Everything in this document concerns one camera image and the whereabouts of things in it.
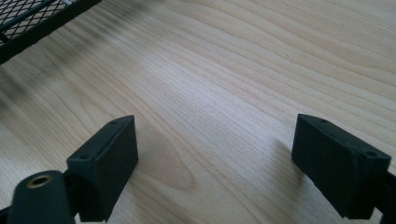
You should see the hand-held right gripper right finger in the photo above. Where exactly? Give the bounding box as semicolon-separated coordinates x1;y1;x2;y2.
290;113;392;220

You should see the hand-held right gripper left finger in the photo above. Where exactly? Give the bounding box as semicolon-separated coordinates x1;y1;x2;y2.
65;114;140;223

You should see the black wire mesh basket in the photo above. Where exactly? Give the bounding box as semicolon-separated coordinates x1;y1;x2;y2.
0;0;103;65

